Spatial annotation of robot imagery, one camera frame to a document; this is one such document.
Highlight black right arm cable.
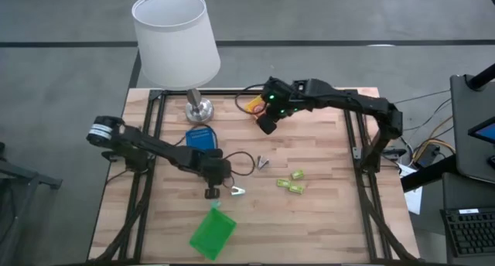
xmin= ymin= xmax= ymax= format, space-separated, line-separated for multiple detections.
xmin=234 ymin=84 xmax=268 ymax=116

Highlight white shade table lamp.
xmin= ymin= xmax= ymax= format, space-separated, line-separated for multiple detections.
xmin=131 ymin=0 xmax=222 ymax=125

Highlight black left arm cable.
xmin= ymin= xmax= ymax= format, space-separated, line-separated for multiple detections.
xmin=222 ymin=150 xmax=258 ymax=178

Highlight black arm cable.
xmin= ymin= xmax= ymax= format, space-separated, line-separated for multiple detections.
xmin=234 ymin=84 xmax=268 ymax=116
xmin=222 ymin=150 xmax=258 ymax=178

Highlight black pole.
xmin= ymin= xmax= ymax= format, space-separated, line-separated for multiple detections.
xmin=466 ymin=63 xmax=495 ymax=91

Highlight black keyboard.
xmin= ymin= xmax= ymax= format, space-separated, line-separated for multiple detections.
xmin=440 ymin=206 xmax=495 ymax=258

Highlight tablet screen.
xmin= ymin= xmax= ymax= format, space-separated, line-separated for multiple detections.
xmin=467 ymin=117 xmax=495 ymax=145

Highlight blue plastic bin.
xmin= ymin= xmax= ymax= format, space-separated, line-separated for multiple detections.
xmin=184 ymin=126 xmax=217 ymax=151

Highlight yellow cable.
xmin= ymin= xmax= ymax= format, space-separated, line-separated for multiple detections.
xmin=411 ymin=117 xmax=457 ymax=159

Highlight green plastic bin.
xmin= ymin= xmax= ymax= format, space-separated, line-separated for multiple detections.
xmin=188 ymin=207 xmax=237 ymax=261

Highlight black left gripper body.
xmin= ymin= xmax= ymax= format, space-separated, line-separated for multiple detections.
xmin=195 ymin=148 xmax=233 ymax=189

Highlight black side table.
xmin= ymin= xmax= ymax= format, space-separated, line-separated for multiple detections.
xmin=0 ymin=142 xmax=63 ymax=266

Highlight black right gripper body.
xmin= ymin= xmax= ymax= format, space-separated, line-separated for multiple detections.
xmin=261 ymin=76 xmax=310 ymax=120

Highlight white paper sheet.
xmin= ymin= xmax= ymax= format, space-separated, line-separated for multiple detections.
xmin=398 ymin=163 xmax=423 ymax=216

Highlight yellow plastic bin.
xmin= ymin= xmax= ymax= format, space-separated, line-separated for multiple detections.
xmin=246 ymin=94 xmax=268 ymax=117

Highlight grey computer stand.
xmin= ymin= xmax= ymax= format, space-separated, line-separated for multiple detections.
xmin=449 ymin=73 xmax=495 ymax=185

